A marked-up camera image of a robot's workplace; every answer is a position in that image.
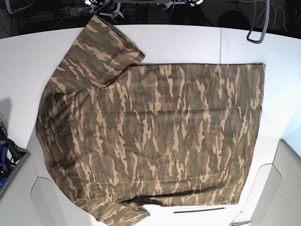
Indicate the camouflage T-shirt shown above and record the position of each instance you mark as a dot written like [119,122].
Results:
[118,135]

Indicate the blue and black clutter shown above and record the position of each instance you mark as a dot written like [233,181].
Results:
[11,157]

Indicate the grey left chair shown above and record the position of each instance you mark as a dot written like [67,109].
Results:
[30,200]

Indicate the grey chair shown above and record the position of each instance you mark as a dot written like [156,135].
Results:
[275,198]
[30,200]

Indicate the grey right chair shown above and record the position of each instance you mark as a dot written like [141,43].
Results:
[275,198]

